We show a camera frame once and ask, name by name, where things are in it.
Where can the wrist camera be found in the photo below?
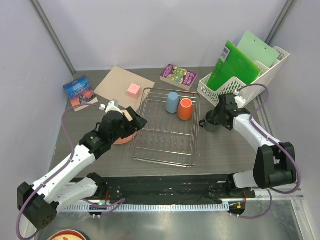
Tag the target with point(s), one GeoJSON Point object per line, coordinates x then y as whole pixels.
{"type": "Point", "coordinates": [111, 109]}
{"type": "Point", "coordinates": [240, 101]}

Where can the purple children's book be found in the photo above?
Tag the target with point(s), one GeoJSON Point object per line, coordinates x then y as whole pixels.
{"type": "Point", "coordinates": [178, 76]}

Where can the brown cardboard sheet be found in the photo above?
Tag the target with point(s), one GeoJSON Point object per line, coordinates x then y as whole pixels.
{"type": "Point", "coordinates": [116, 84]}

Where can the grey mug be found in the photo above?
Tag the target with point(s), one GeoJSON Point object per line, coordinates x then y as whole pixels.
{"type": "Point", "coordinates": [208, 124]}

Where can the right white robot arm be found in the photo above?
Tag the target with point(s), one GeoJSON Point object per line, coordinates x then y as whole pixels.
{"type": "Point", "coordinates": [275, 165]}

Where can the blue Jane Eyre book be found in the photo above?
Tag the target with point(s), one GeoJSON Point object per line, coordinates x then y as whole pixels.
{"type": "Point", "coordinates": [80, 92]}

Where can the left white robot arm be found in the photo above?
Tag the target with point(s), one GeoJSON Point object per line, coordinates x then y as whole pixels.
{"type": "Point", "coordinates": [41, 201]}

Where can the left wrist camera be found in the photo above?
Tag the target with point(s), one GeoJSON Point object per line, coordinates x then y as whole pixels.
{"type": "Point", "coordinates": [111, 109]}

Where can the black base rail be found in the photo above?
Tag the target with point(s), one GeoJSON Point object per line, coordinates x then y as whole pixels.
{"type": "Point", "coordinates": [170, 190]}

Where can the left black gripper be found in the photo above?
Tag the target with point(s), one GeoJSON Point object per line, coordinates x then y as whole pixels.
{"type": "Point", "coordinates": [138, 122]}

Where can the dark green folder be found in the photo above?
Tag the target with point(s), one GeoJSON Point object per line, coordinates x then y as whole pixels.
{"type": "Point", "coordinates": [232, 63]}

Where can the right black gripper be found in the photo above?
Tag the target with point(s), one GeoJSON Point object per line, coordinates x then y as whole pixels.
{"type": "Point", "coordinates": [216, 115]}

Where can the metal wire dish rack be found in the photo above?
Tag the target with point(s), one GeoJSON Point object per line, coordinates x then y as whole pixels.
{"type": "Point", "coordinates": [166, 139]}

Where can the pink cube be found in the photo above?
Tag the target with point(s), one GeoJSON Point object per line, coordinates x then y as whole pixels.
{"type": "Point", "coordinates": [134, 91]}

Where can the red rimmed plate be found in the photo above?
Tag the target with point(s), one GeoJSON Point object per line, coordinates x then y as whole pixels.
{"type": "Point", "coordinates": [67, 235]}

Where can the light green clipboard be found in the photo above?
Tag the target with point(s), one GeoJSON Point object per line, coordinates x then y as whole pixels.
{"type": "Point", "coordinates": [257, 50]}

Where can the white slotted cable duct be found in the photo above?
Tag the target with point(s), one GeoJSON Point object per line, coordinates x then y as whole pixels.
{"type": "Point", "coordinates": [84, 207]}

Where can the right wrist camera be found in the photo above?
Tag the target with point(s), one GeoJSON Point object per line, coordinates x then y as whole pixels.
{"type": "Point", "coordinates": [240, 101]}

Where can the orange cup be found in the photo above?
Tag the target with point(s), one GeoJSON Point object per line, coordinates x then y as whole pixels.
{"type": "Point", "coordinates": [185, 109]}

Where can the pink cream plate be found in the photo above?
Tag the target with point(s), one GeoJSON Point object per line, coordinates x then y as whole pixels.
{"type": "Point", "coordinates": [122, 141]}

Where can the blue cup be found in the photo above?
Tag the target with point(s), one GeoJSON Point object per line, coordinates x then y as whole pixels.
{"type": "Point", "coordinates": [172, 102]}

